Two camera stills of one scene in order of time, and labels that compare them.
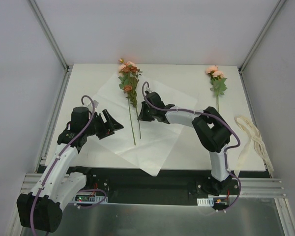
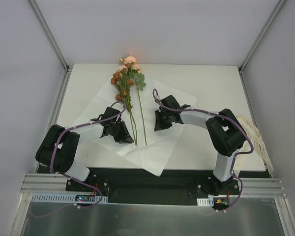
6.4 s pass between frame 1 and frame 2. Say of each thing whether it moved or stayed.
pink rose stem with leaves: moved
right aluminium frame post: stayed
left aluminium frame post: stayed
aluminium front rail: stayed
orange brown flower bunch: moved
